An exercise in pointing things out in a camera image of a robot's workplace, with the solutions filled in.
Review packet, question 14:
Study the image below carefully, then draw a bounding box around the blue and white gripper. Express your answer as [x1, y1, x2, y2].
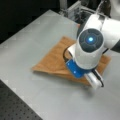
[66, 59, 104, 89]

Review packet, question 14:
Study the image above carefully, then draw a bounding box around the tan terry cloth towel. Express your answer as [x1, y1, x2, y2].
[32, 35, 112, 84]

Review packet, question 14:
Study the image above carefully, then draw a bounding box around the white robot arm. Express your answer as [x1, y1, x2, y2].
[66, 14, 120, 89]

